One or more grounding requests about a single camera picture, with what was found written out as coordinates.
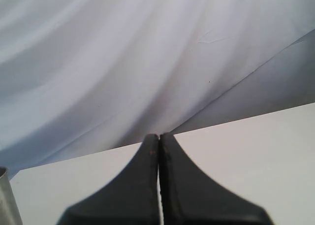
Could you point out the grey backdrop cloth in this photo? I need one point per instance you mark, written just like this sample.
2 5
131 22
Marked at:
83 76

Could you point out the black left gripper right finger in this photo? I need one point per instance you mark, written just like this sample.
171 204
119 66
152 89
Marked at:
190 197

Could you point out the silver metal tube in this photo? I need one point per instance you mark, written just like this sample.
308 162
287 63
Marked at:
9 212

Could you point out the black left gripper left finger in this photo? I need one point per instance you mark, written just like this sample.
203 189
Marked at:
131 198

